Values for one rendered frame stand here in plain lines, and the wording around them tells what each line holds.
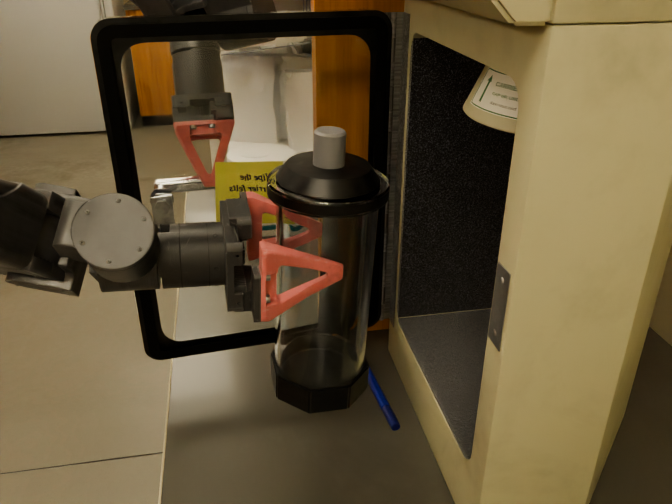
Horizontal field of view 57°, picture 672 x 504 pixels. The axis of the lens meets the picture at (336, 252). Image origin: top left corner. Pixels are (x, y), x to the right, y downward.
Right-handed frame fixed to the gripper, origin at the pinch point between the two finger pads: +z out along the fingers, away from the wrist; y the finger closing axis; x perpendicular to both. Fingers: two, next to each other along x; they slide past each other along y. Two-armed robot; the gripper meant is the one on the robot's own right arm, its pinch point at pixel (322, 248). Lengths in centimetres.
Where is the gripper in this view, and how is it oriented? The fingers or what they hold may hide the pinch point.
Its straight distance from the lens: 57.4
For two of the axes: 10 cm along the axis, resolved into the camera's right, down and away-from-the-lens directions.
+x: -0.5, 8.9, 4.4
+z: 9.7, -0.5, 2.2
